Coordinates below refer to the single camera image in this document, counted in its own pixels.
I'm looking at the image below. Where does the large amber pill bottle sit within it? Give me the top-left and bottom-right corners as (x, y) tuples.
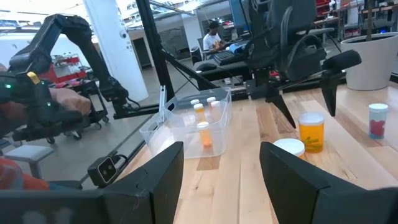
(298, 112), (325, 154)
(272, 138), (306, 160)

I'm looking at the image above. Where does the person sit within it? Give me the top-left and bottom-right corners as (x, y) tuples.
(0, 99), (50, 191)
(202, 21), (225, 53)

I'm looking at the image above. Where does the dark grey desk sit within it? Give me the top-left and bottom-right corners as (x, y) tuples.
(192, 58), (253, 82)

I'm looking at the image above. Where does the cluttered background workbench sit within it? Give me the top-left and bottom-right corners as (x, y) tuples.
(313, 0), (398, 40)

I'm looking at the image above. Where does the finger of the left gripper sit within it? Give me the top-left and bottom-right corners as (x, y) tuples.
(319, 49), (363, 118)
(245, 79), (297, 129)

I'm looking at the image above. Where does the white plant pot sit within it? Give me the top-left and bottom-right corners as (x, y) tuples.
(340, 32), (398, 91)

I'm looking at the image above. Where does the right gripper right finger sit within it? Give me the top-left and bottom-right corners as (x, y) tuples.
(259, 141), (377, 224)

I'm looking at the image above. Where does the red storage rack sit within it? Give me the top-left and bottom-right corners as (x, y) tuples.
(39, 55), (88, 85)

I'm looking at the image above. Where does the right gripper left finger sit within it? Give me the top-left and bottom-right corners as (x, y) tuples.
(104, 141), (185, 224)

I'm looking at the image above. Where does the grey stool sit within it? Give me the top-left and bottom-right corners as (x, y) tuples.
(3, 144), (55, 180)

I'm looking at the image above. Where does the black office chair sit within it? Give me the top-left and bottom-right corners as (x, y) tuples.
(248, 0), (336, 82)

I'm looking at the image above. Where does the black computer mouse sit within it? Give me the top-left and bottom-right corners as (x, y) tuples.
(195, 62), (218, 72)

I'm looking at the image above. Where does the black leader arm handle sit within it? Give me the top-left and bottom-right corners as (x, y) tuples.
(0, 70), (84, 142)

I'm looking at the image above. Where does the small black table camera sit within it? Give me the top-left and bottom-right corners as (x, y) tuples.
(87, 155), (118, 189)

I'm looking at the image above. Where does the small orange pill bottle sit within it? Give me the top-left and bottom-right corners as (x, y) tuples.
(197, 121), (213, 149)
(193, 103), (206, 123)

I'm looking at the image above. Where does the small blue pill bottle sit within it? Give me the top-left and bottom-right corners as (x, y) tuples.
(368, 103), (389, 140)

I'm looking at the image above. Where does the black rolling cart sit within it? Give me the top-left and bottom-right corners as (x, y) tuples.
(46, 77), (110, 144)

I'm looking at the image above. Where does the clear plastic bin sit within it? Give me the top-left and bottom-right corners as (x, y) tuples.
(139, 102), (233, 160)
(160, 86), (233, 125)

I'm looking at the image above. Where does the person's hand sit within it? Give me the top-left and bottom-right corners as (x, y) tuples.
(49, 88), (91, 116)

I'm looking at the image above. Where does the black keyboard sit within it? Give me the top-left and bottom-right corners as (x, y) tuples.
(213, 50), (238, 66)

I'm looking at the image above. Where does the white pillar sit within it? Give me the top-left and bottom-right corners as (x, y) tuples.
(83, 0), (149, 102)

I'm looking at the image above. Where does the black aluminium rig frame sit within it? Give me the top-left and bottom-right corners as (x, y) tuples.
(79, 0), (348, 187)

